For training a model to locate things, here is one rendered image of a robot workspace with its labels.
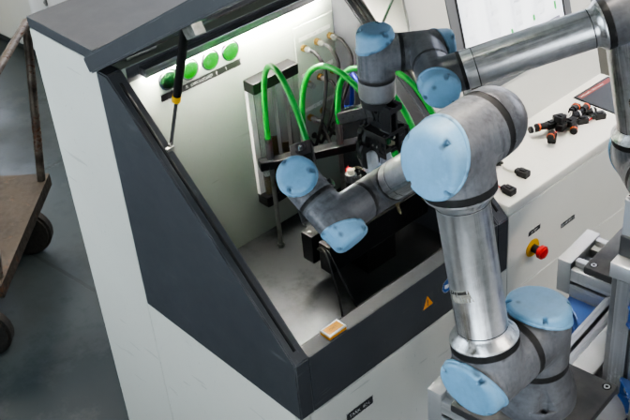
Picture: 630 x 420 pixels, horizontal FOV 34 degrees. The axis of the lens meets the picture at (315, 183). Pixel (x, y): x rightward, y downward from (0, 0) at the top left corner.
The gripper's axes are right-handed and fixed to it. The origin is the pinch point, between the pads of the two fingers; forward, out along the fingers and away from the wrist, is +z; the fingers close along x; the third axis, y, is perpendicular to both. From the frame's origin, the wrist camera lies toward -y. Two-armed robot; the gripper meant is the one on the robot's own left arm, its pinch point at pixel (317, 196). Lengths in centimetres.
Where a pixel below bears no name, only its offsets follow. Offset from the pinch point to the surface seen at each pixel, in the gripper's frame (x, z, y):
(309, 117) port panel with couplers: 1, 43, -29
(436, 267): 19.5, 24.0, 19.5
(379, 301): 5.1, 15.4, 23.7
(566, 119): 65, 59, -11
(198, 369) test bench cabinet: -43, 37, 24
